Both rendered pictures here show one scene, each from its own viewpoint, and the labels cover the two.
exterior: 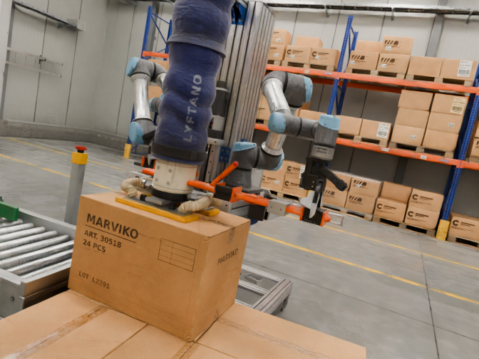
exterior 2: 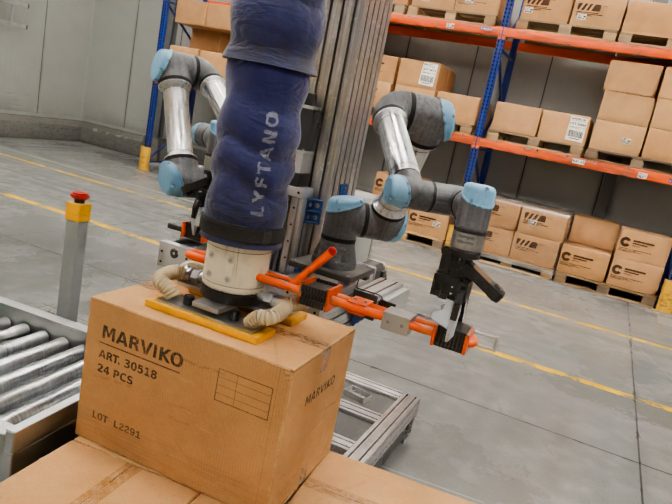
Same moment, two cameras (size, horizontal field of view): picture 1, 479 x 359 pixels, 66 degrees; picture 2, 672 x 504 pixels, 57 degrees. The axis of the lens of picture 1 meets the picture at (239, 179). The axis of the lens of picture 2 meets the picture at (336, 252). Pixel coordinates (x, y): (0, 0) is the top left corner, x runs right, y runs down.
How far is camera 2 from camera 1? 0.23 m
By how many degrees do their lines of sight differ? 5
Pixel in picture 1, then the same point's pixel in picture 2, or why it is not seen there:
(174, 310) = (240, 475)
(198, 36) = (273, 52)
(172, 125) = (233, 191)
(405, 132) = (613, 132)
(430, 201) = (650, 250)
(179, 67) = (243, 99)
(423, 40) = not seen: outside the picture
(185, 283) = (257, 436)
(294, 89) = (425, 122)
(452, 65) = not seen: outside the picture
